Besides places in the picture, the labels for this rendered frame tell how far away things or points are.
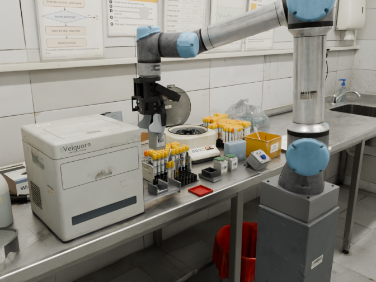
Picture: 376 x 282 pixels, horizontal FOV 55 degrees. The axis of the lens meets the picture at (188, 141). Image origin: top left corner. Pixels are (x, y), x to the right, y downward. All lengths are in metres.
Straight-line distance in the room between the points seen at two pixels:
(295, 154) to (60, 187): 0.66
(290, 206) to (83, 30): 1.13
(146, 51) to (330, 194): 0.77
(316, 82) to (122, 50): 1.05
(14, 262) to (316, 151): 0.86
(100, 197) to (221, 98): 1.35
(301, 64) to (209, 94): 1.24
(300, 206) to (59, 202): 0.73
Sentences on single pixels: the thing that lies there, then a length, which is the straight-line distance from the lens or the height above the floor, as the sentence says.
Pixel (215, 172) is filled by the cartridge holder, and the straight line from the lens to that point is 1.49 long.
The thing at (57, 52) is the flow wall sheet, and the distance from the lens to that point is 1.67.
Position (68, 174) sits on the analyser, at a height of 1.08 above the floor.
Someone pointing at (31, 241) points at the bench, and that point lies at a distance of 1.18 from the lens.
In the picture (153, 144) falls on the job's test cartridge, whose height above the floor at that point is 1.09.
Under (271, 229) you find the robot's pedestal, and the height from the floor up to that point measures 0.80.
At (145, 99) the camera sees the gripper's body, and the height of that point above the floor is 1.25.
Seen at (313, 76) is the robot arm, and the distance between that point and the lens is 1.04.
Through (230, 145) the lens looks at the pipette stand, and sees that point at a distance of 1.63.
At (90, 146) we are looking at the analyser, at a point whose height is 1.15.
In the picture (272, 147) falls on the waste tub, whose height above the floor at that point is 0.93.
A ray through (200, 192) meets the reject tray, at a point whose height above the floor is 0.88.
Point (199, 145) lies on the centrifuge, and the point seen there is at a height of 0.94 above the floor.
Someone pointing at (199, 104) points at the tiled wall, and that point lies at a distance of 2.17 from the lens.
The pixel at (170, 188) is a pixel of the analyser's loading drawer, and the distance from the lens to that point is 1.32.
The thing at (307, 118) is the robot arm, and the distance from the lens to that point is 1.05.
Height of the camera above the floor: 1.45
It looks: 17 degrees down
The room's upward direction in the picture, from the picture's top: straight up
